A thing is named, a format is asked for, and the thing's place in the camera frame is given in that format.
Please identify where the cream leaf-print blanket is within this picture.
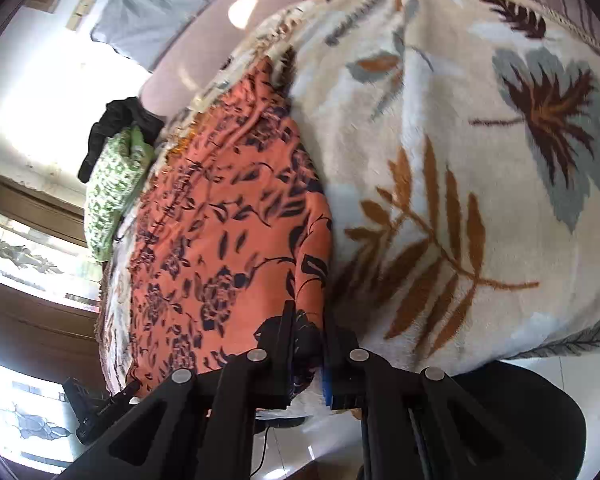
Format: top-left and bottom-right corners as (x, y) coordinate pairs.
(97, 0), (600, 418)

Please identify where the pink mattress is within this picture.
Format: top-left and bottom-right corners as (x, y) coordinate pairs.
(139, 0), (348, 117)

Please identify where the beige wall switch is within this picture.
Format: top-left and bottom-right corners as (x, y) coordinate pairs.
(66, 0), (99, 32)

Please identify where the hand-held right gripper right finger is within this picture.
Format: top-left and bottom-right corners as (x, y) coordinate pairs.
(322, 309), (487, 480)

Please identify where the wooden door with glass panels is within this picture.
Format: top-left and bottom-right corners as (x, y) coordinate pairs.
(0, 165), (106, 476)

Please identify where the black cloth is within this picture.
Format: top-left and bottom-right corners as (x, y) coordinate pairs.
(76, 97), (166, 184)

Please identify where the orange floral garment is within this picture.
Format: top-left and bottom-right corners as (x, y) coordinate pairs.
(125, 55), (333, 401)

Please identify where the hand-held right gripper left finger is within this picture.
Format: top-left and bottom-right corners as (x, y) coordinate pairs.
(55, 300), (297, 480)

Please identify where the grey pillow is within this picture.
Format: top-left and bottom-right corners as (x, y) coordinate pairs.
(91, 0), (243, 72)

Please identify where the thin black cable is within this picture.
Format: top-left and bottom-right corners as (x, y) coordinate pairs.
(250, 422), (273, 478)

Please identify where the green white patterned pillow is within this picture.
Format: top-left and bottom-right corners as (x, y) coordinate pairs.
(84, 125), (156, 263)

